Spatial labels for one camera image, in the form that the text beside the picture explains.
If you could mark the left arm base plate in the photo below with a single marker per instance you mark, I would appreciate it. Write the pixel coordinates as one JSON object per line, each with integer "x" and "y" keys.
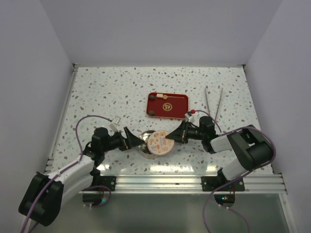
{"x": 108, "y": 181}

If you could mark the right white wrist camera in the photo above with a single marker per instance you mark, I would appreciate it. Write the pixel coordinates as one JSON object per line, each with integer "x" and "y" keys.
{"x": 189, "y": 116}

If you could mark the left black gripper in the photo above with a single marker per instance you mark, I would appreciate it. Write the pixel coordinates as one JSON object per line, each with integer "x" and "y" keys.
{"x": 129, "y": 142}

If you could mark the red rectangular tray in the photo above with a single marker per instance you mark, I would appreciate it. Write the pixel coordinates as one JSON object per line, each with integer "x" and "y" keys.
{"x": 174, "y": 107}

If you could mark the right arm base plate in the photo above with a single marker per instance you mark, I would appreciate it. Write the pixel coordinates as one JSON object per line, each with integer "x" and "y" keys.
{"x": 209, "y": 183}

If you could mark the round silver tin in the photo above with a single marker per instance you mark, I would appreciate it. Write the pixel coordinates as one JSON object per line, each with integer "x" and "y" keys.
{"x": 143, "y": 149}

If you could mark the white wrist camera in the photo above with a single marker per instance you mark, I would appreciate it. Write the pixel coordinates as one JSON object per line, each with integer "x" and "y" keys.
{"x": 189, "y": 116}
{"x": 115, "y": 124}

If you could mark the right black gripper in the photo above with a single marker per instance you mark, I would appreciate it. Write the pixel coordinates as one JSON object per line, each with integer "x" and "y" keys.
{"x": 180, "y": 134}

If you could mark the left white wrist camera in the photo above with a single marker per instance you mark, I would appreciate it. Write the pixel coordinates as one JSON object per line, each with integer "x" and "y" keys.
{"x": 115, "y": 124}

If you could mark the metal tongs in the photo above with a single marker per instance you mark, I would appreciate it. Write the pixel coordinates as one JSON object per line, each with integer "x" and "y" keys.
{"x": 213, "y": 100}

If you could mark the aluminium mounting rail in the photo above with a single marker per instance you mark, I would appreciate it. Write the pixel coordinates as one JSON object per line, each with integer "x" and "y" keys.
{"x": 191, "y": 184}

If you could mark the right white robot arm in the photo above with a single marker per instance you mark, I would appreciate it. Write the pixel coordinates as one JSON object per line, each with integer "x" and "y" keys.
{"x": 252, "y": 148}

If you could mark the round silver tin lid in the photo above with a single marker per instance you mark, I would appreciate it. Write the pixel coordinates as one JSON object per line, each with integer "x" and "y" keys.
{"x": 158, "y": 144}

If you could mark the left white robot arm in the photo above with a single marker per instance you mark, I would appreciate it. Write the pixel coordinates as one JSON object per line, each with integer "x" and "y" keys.
{"x": 46, "y": 194}

